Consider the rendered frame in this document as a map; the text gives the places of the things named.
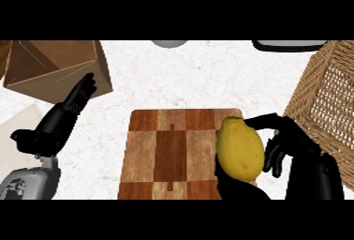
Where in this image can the brown wooden box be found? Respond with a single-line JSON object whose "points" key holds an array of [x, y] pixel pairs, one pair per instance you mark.
{"points": [[50, 67]]}

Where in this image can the checkered wooden cutting board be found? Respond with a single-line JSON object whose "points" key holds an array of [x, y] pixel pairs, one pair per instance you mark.
{"points": [[169, 150]]}

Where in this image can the black rimmed grey appliance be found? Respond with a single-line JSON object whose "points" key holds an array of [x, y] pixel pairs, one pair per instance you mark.
{"points": [[287, 44]]}

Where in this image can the tan wicker basket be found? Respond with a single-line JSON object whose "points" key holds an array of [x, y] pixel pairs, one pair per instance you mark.
{"points": [[321, 103]]}

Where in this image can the grey round object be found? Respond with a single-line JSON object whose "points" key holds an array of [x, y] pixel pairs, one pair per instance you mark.
{"points": [[169, 43]]}

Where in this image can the yellow lemon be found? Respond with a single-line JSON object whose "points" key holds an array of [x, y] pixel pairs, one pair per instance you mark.
{"points": [[239, 150]]}

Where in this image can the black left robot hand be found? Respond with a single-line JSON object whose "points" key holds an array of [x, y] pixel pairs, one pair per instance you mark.
{"points": [[53, 129]]}

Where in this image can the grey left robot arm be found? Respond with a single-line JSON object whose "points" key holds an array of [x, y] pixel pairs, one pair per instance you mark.
{"points": [[28, 184]]}

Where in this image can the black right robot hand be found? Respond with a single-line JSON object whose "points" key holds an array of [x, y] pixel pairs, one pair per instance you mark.
{"points": [[313, 175]]}

